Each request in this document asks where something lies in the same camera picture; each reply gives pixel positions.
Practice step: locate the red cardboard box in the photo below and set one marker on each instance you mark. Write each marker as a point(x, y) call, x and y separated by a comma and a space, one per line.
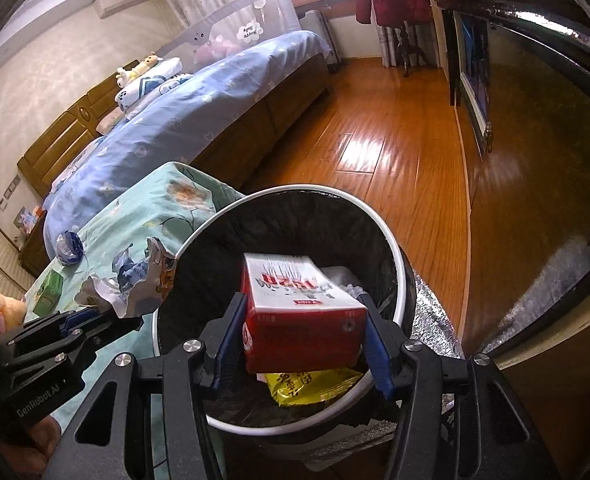
point(300, 330)

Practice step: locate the person's left hand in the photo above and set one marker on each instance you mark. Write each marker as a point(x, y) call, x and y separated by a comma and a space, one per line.
point(30, 447)

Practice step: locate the printed snack bag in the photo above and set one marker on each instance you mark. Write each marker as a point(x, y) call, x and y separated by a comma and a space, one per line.
point(130, 285)

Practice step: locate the dark glossy cabinet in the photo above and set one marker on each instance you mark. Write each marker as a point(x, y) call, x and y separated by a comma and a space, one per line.
point(540, 160)

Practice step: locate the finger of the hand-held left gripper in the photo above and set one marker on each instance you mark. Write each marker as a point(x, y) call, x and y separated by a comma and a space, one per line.
point(77, 321)
point(110, 332)

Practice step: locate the white radiator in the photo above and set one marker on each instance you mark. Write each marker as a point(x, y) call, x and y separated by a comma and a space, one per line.
point(322, 35)

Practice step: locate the beige louvered wardrobe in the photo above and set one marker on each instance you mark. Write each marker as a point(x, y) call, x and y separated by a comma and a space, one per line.
point(0, 255)

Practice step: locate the pink plush toy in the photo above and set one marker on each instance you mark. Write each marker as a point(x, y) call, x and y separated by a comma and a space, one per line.
point(212, 50)

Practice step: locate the white blue patterned pillow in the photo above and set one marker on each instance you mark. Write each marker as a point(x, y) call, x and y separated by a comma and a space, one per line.
point(145, 87)

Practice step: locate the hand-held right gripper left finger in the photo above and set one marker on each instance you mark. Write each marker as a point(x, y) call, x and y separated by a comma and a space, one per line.
point(227, 340)

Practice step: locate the blue quilted bed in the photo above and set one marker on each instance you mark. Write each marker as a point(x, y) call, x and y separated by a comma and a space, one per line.
point(200, 100)

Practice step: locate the yellow plush toy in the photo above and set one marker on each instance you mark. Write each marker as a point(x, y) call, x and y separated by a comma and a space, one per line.
point(135, 67)

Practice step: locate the flat television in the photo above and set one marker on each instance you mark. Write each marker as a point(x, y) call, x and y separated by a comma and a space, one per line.
point(475, 75)

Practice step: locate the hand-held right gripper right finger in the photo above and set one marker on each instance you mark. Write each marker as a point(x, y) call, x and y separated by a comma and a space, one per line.
point(377, 355)

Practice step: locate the cluster of small bottles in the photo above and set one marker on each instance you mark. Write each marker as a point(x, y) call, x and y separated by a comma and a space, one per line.
point(29, 217)

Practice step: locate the yellow snack packet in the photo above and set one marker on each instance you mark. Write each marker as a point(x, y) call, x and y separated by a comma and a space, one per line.
point(305, 385)

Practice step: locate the beige pillow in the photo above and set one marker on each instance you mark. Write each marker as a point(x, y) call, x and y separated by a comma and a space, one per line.
point(110, 122)

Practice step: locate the dark wooden nightstand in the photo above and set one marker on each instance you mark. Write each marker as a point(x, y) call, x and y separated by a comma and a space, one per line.
point(32, 250)

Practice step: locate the small green box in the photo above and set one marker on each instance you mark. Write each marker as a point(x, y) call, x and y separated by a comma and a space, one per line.
point(49, 290)

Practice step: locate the white rimmed trash bin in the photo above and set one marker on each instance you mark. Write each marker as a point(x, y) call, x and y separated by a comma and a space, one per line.
point(295, 230)

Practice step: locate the silver foil sheet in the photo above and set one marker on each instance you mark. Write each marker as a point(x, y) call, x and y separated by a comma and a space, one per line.
point(437, 320)

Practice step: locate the wooden coat stand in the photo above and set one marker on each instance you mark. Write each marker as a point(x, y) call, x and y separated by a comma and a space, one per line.
point(406, 50)

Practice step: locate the wall switch panel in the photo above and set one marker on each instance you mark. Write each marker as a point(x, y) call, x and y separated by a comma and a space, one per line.
point(9, 192)

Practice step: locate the beige teddy bear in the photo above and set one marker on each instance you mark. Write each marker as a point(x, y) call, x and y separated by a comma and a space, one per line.
point(5, 305)

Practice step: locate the wooden bed frame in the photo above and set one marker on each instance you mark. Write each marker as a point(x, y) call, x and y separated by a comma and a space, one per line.
point(285, 110)

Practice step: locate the blue foil wrapper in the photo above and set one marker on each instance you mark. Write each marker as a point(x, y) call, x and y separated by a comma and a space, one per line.
point(70, 247)

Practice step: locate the wooden headboard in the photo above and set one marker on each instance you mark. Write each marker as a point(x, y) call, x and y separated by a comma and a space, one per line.
point(60, 145)

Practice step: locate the grey bed guard rail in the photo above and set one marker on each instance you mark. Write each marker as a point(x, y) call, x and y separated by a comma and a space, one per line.
point(235, 15)

